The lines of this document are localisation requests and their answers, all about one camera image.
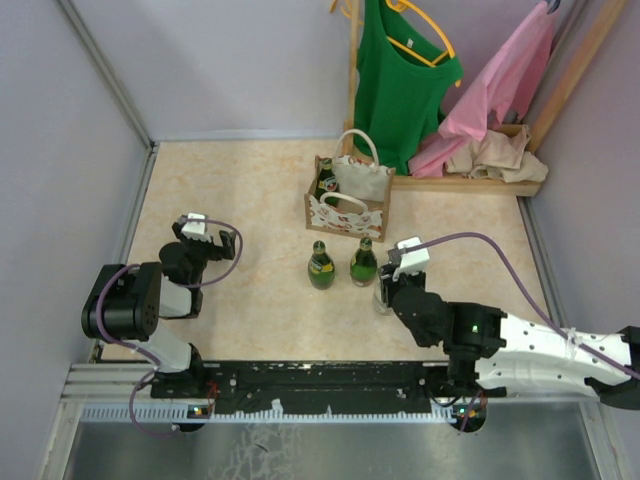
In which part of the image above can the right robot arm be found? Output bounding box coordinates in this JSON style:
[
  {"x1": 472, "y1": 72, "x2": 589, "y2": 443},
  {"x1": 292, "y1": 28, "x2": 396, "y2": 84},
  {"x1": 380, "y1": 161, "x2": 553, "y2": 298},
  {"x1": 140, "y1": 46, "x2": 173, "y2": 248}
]
[{"x1": 378, "y1": 264, "x2": 639, "y2": 410}]

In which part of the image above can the pink shirt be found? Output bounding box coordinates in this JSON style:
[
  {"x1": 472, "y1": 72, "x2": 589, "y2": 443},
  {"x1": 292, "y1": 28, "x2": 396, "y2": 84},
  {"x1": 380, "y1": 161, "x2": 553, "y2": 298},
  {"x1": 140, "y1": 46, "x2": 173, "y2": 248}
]
[{"x1": 409, "y1": 1, "x2": 555, "y2": 178}]

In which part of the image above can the green tank top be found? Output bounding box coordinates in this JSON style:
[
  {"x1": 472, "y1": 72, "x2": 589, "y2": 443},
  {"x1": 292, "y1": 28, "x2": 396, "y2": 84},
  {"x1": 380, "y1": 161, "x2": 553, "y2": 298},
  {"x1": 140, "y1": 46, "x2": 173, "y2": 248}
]
[{"x1": 354, "y1": 1, "x2": 463, "y2": 176}]

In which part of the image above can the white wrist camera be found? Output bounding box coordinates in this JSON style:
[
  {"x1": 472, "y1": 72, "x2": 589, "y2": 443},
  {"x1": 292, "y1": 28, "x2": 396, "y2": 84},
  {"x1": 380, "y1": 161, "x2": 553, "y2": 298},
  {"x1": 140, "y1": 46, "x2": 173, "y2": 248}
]
[
  {"x1": 178, "y1": 212, "x2": 211, "y2": 242},
  {"x1": 387, "y1": 236, "x2": 430, "y2": 281}
]

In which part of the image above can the aluminium frame rail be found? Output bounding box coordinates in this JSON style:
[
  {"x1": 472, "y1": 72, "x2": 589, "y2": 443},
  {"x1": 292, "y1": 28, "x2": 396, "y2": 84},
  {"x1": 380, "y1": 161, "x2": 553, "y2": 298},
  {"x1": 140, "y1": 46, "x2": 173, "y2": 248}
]
[{"x1": 59, "y1": 361, "x2": 606, "y2": 402}]

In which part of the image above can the patterned canvas tote bag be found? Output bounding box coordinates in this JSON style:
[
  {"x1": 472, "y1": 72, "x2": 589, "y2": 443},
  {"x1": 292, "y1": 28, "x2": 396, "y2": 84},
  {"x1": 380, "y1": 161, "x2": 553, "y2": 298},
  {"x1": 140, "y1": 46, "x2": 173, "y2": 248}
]
[{"x1": 304, "y1": 129, "x2": 396, "y2": 242}]

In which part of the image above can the dark green bottle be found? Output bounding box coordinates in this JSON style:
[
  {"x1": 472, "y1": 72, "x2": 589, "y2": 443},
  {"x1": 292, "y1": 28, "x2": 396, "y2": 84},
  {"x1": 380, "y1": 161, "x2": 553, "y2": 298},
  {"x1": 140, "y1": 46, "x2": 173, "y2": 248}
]
[{"x1": 315, "y1": 158, "x2": 339, "y2": 198}]

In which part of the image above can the wooden clothes rack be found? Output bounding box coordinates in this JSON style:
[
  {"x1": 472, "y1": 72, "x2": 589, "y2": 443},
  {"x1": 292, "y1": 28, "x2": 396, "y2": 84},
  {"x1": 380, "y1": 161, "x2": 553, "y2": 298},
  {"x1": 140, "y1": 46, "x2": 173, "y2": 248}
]
[{"x1": 342, "y1": 0, "x2": 631, "y2": 198}]

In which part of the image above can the green bottle red label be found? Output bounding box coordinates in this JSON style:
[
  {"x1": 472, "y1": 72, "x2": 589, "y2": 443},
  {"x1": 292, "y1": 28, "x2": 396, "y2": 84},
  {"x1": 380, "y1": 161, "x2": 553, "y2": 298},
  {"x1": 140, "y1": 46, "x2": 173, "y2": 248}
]
[{"x1": 350, "y1": 237, "x2": 378, "y2": 287}]

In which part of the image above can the beige crumpled cloth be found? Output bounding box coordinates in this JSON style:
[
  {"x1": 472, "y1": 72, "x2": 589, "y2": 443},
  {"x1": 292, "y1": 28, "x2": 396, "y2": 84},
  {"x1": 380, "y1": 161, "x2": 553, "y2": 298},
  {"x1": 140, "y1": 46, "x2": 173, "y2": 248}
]
[{"x1": 445, "y1": 125, "x2": 549, "y2": 183}]

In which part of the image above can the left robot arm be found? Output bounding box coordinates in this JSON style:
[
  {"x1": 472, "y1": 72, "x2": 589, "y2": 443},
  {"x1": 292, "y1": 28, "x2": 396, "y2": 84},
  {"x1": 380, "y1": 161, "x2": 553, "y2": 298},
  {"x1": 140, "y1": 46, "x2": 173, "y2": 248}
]
[{"x1": 81, "y1": 213, "x2": 244, "y2": 399}]

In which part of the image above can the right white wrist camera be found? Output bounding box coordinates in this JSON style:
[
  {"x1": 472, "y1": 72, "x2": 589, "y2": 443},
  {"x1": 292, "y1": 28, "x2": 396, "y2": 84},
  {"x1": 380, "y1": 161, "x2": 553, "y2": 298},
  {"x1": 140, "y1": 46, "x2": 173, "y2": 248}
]
[{"x1": 387, "y1": 236, "x2": 430, "y2": 281}]

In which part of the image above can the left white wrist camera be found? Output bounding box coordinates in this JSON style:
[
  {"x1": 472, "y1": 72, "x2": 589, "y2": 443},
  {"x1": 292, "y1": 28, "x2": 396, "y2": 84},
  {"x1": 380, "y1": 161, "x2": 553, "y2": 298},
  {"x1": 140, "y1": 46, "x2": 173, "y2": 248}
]
[{"x1": 178, "y1": 212, "x2": 211, "y2": 242}]

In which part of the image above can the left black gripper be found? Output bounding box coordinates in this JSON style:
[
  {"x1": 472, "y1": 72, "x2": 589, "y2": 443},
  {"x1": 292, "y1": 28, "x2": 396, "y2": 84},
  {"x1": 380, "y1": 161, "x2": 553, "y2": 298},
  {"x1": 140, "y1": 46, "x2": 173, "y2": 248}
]
[{"x1": 174, "y1": 225, "x2": 236, "y2": 285}]

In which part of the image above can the green bottle yellow label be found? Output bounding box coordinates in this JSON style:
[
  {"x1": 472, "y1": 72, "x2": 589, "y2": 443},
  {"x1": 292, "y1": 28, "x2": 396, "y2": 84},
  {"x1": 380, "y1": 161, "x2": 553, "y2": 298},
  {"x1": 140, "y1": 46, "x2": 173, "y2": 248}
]
[{"x1": 307, "y1": 240, "x2": 336, "y2": 290}]

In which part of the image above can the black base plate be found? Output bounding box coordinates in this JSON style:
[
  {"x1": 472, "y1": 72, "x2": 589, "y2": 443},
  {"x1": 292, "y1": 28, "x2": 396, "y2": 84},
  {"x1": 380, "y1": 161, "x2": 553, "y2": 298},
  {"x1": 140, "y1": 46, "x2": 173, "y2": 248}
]
[{"x1": 150, "y1": 361, "x2": 481, "y2": 415}]

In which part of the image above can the yellow clothes hanger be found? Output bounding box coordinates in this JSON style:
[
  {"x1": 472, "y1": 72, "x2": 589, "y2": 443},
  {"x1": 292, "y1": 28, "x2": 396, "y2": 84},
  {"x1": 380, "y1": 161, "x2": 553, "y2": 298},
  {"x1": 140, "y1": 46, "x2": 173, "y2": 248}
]
[{"x1": 329, "y1": 0, "x2": 462, "y2": 89}]

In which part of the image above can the white cable duct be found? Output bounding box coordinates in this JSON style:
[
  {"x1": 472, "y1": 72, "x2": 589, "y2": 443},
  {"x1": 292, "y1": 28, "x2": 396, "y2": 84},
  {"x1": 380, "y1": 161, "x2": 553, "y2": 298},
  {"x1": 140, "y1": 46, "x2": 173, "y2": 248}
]
[{"x1": 79, "y1": 402, "x2": 486, "y2": 425}]

